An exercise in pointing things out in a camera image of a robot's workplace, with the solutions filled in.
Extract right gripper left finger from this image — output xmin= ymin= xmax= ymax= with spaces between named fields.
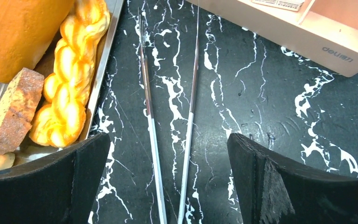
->
xmin=0 ymin=133 xmax=110 ymax=224

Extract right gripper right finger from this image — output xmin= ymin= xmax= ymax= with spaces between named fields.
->
xmin=227 ymin=133 xmax=358 ymax=224

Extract long orange fake baguette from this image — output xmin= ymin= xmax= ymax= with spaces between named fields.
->
xmin=0 ymin=0 xmax=74 ymax=83

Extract small white packet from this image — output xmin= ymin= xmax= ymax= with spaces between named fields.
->
xmin=251 ymin=0 xmax=305 ymax=12

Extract pink desk file organizer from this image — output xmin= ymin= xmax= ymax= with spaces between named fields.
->
xmin=194 ymin=0 xmax=358 ymax=77

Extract metal food tongs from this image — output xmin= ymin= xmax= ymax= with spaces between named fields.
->
xmin=138 ymin=10 xmax=200 ymax=224

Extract silver metal tray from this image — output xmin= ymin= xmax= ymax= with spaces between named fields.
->
xmin=0 ymin=0 xmax=124 ymax=168

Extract brown fake bread slice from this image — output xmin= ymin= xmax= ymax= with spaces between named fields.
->
xmin=0 ymin=68 xmax=44 ymax=154

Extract long fake twisted bread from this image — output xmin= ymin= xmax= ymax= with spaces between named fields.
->
xmin=29 ymin=0 xmax=110 ymax=147

